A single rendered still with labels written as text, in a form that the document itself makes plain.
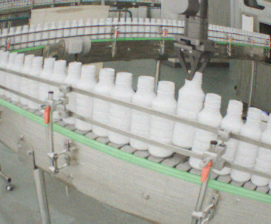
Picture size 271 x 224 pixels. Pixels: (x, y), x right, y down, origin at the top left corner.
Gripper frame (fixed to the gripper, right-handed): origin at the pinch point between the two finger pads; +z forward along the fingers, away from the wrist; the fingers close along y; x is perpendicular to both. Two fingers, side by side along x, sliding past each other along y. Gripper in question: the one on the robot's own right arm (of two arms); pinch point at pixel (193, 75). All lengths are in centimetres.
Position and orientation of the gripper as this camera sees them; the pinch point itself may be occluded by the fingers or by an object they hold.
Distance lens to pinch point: 86.8
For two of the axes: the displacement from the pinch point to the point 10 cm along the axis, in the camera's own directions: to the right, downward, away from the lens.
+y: -5.8, 1.8, -8.0
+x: 8.1, 2.4, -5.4
